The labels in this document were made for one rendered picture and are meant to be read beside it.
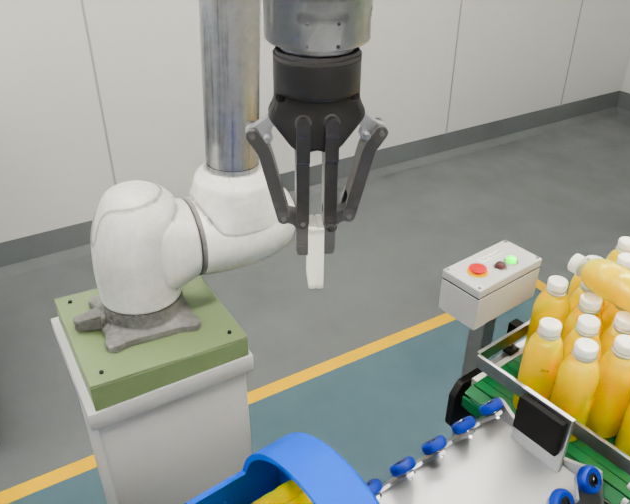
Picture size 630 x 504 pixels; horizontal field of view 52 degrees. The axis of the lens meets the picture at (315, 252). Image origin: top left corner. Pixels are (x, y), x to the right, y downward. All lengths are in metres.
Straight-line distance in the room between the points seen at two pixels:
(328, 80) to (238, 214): 0.69
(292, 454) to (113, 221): 0.55
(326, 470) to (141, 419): 0.58
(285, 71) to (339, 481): 0.46
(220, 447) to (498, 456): 0.57
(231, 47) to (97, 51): 2.29
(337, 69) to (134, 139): 3.03
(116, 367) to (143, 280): 0.16
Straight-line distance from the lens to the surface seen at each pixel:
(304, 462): 0.78
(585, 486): 1.18
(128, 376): 1.19
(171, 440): 1.35
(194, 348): 1.22
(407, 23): 4.17
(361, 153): 0.59
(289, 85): 0.54
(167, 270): 1.19
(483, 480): 1.19
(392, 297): 3.13
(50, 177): 3.50
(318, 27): 0.52
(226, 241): 1.20
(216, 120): 1.15
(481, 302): 1.33
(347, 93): 0.54
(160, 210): 1.15
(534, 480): 1.21
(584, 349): 1.20
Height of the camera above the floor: 1.84
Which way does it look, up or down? 32 degrees down
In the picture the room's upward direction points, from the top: straight up
